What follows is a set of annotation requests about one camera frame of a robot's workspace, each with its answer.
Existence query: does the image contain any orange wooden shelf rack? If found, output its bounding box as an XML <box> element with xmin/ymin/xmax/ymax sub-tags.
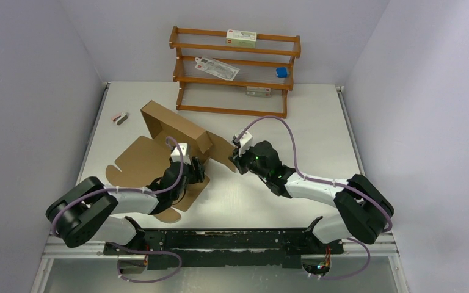
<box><xmin>169</xmin><ymin>26</ymin><xmax>301</xmax><ymax>118</ymax></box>

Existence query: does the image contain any white green box top shelf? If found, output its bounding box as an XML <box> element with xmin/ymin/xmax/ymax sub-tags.
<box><xmin>225</xmin><ymin>29</ymin><xmax>258</xmax><ymax>48</ymax></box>

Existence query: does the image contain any small red grey object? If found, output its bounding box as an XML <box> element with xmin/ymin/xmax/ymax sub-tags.
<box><xmin>112</xmin><ymin>112</ymin><xmax>129</xmax><ymax>126</ymax></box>

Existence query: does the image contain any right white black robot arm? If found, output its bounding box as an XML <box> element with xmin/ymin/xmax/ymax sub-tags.
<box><xmin>229</xmin><ymin>140</ymin><xmax>394</xmax><ymax>253</ymax></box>

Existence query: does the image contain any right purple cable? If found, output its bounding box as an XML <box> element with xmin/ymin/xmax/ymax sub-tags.
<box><xmin>234</xmin><ymin>116</ymin><xmax>394</xmax><ymax>281</ymax></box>

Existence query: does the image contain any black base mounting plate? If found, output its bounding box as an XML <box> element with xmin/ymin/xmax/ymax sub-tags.
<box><xmin>103</xmin><ymin>228</ymin><xmax>344</xmax><ymax>272</ymax></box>

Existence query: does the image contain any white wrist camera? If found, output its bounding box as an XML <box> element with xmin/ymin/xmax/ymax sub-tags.
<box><xmin>170</xmin><ymin>143</ymin><xmax>191</xmax><ymax>164</ymax></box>
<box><xmin>233</xmin><ymin>128</ymin><xmax>253</xmax><ymax>157</ymax></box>

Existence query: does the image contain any clear plastic packaged item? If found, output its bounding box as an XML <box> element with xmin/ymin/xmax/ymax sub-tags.
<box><xmin>195</xmin><ymin>56</ymin><xmax>240</xmax><ymax>81</ymax></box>

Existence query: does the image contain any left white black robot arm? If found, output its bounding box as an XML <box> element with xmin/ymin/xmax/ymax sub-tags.
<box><xmin>45</xmin><ymin>157</ymin><xmax>206</xmax><ymax>254</ymax></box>

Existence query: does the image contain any grey box bottom shelf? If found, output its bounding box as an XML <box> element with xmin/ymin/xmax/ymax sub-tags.
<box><xmin>245</xmin><ymin>87</ymin><xmax>272</xmax><ymax>98</ymax></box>

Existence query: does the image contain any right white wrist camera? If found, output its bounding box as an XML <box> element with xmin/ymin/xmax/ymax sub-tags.
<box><xmin>233</xmin><ymin>128</ymin><xmax>253</xmax><ymax>157</ymax></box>

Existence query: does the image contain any brown cardboard box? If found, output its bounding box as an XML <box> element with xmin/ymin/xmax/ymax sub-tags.
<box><xmin>105</xmin><ymin>100</ymin><xmax>238</xmax><ymax>224</ymax></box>

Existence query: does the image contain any small blue object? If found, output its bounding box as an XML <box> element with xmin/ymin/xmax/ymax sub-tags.
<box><xmin>275</xmin><ymin>67</ymin><xmax>289</xmax><ymax>78</ymax></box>

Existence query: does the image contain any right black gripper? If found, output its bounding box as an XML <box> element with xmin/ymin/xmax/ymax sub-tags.
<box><xmin>229</xmin><ymin>143</ymin><xmax>269</xmax><ymax>180</ymax></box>

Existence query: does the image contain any aluminium rail frame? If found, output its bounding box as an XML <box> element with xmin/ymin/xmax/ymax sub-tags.
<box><xmin>41</xmin><ymin>233</ymin><xmax>400</xmax><ymax>259</ymax></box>

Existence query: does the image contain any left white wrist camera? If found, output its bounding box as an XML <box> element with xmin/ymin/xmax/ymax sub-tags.
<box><xmin>170</xmin><ymin>143</ymin><xmax>191</xmax><ymax>164</ymax></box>

